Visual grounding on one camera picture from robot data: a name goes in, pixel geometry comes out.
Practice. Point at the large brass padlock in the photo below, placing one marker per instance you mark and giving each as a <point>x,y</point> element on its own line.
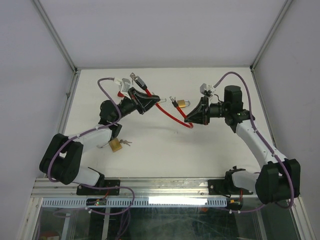
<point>115,144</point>

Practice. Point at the right aluminium frame post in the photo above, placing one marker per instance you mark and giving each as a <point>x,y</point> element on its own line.
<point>272,31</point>

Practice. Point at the red thin-cable padlock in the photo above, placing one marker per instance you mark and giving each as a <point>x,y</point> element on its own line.
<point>120,94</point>

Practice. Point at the white slotted cable duct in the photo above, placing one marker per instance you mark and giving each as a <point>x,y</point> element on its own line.
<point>138,202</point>

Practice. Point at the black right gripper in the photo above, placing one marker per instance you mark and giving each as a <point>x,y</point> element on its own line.
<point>198,113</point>

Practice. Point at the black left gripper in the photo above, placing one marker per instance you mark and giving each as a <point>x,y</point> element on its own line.
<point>149,102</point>

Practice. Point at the aluminium frame post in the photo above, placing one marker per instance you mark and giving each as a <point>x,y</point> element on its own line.
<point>54,34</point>
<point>272,31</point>

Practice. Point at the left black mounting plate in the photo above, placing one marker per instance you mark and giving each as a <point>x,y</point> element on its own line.
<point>103,187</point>

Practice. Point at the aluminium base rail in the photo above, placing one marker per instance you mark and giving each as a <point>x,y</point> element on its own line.
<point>142,187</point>

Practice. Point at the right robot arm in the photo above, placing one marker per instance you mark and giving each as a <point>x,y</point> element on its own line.
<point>278,178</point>

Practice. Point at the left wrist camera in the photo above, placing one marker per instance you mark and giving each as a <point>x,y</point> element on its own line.
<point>124,85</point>

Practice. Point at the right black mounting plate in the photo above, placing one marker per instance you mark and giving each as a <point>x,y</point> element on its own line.
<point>221,187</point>

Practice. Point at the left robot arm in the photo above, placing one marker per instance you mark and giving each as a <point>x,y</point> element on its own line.
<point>62,159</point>

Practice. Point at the medium brass padlock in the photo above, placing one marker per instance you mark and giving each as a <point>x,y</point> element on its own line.
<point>183,103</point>

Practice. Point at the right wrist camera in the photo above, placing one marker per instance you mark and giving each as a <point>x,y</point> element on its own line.
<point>207,90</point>

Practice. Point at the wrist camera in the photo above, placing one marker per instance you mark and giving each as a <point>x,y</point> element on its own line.
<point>207,90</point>
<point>124,85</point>

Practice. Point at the black mounting plate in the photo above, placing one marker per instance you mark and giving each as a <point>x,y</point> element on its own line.
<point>103,187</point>
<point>221,187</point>

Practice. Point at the thick red cable lock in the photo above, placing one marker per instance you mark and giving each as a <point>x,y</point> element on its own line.
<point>176,114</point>

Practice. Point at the left aluminium frame post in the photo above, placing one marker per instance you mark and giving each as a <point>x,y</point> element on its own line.
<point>54,34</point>

